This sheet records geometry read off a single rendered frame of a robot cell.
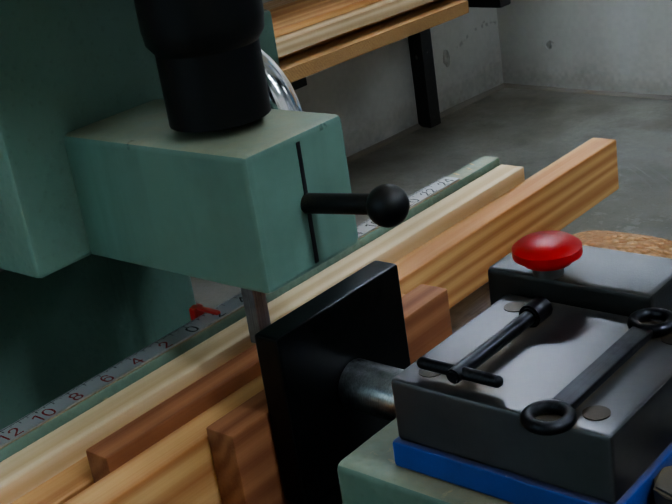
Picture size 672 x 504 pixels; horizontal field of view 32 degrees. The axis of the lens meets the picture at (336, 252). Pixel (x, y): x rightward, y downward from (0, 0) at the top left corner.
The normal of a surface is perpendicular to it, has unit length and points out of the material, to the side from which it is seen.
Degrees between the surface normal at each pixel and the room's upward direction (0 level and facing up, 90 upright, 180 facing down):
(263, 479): 90
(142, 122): 0
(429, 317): 90
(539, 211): 90
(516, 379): 0
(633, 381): 0
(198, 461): 90
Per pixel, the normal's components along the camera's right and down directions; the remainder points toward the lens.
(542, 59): -0.67, 0.36
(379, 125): 0.72, 0.16
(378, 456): -0.15, -0.92
